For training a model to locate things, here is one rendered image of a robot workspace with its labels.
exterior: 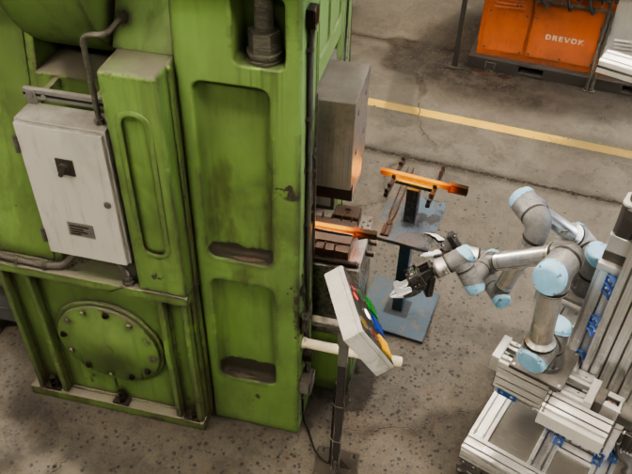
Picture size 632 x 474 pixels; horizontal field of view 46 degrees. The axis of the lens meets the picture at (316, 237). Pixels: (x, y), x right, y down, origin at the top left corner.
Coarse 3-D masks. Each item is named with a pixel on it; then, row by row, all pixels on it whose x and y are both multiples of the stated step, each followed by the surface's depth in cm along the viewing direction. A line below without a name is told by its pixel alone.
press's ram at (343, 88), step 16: (336, 64) 291; (352, 64) 291; (320, 80) 282; (336, 80) 282; (352, 80) 282; (368, 80) 292; (320, 96) 274; (336, 96) 274; (352, 96) 274; (368, 96) 300; (320, 112) 276; (336, 112) 274; (352, 112) 272; (320, 128) 280; (336, 128) 279; (352, 128) 277; (320, 144) 285; (336, 144) 283; (352, 144) 282; (320, 160) 290; (336, 160) 288; (352, 160) 287; (320, 176) 295; (336, 176) 294; (352, 176) 294
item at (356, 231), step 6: (318, 222) 337; (324, 228) 335; (330, 228) 334; (336, 228) 334; (342, 228) 334; (348, 228) 334; (354, 228) 334; (354, 234) 332; (360, 234) 334; (366, 234) 333; (372, 234) 331
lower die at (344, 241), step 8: (320, 216) 342; (336, 224) 337; (344, 224) 339; (352, 224) 339; (320, 232) 334; (328, 232) 335; (336, 232) 333; (344, 232) 333; (320, 240) 332; (328, 240) 331; (336, 240) 331; (344, 240) 331; (352, 240) 333; (320, 248) 329; (328, 248) 328; (336, 248) 328; (344, 248) 328; (328, 256) 330; (336, 256) 329; (344, 256) 328
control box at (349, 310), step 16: (336, 272) 288; (336, 288) 283; (336, 304) 279; (352, 304) 275; (352, 320) 270; (368, 320) 282; (352, 336) 266; (368, 336) 268; (368, 352) 274; (384, 352) 279; (384, 368) 282
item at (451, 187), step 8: (384, 168) 374; (400, 176) 371; (408, 176) 370; (416, 176) 370; (432, 184) 367; (440, 184) 365; (448, 184) 365; (456, 184) 364; (448, 192) 365; (456, 192) 365; (464, 192) 364
